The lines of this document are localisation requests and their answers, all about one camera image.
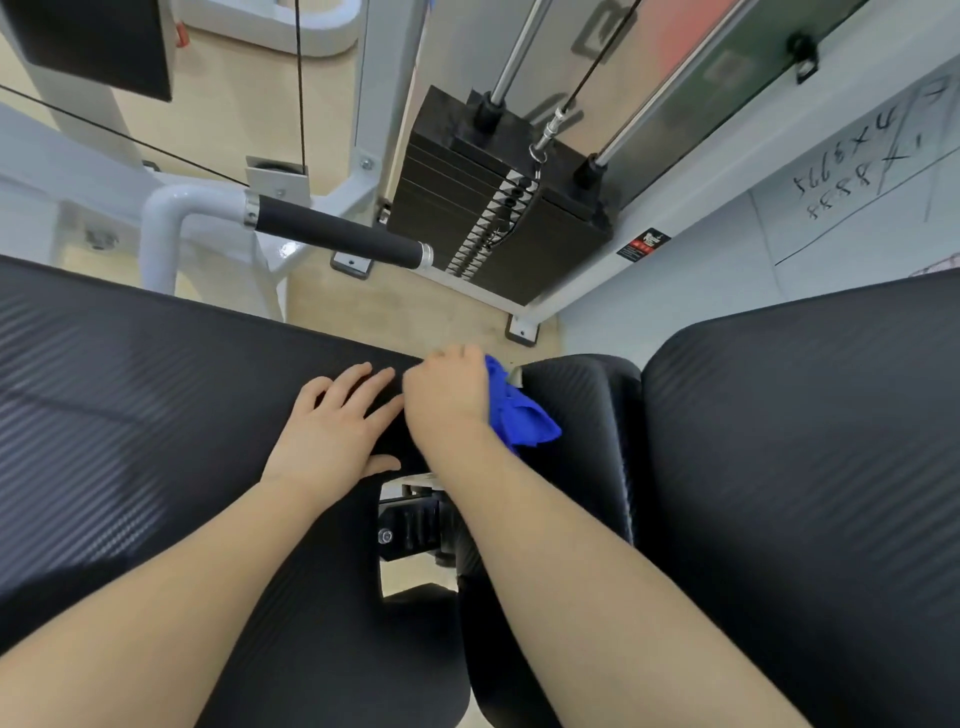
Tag black weight stack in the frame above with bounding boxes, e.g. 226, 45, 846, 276
385, 84, 613, 307

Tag person's left hand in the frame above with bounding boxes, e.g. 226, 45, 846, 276
261, 362, 407, 520

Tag black panel clamp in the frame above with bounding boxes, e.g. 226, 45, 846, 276
785, 33, 819, 84

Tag selector pin with coiled cord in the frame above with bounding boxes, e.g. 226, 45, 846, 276
486, 160, 543, 251

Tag person's right hand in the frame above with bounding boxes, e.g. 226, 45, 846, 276
402, 344, 498, 457

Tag grey pulley bracket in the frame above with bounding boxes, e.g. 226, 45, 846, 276
244, 156, 311, 205

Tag person's left forearm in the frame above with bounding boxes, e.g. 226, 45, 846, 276
0, 480, 363, 728

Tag large black seat pad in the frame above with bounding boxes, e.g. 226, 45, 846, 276
0, 255, 471, 728

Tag black metal seat bracket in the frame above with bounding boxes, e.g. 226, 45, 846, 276
375, 475, 468, 565

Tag black weight stack cable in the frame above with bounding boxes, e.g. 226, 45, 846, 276
564, 0, 644, 115

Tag black foam handle grip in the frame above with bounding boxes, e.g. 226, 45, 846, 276
253, 194, 435, 272

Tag black and red warning sticker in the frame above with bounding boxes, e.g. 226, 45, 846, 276
615, 228, 672, 263

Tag black flat panel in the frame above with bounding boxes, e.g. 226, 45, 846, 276
0, 0, 174, 104

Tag chrome guide rod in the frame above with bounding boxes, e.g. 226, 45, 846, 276
594, 0, 760, 168
489, 0, 546, 105

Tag narrow black padded cushion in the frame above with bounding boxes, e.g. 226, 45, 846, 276
456, 352, 648, 728

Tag thin black pulley cable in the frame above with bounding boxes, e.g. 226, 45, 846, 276
0, 0, 309, 186

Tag person's right forearm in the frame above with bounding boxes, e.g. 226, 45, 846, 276
426, 436, 815, 728

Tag wide black back pad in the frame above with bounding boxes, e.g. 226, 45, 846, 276
639, 268, 960, 728

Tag whiteboard with handwriting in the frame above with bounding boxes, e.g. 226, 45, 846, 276
750, 69, 960, 277

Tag blue cleaning cloth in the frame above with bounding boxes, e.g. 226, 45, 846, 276
483, 354, 564, 458

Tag silver cable connector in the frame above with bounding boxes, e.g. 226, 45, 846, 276
528, 107, 577, 164

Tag white machine frame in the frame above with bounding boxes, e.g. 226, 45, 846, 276
0, 0, 960, 348

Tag tinted transparent shield panel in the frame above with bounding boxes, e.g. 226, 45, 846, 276
517, 0, 873, 207

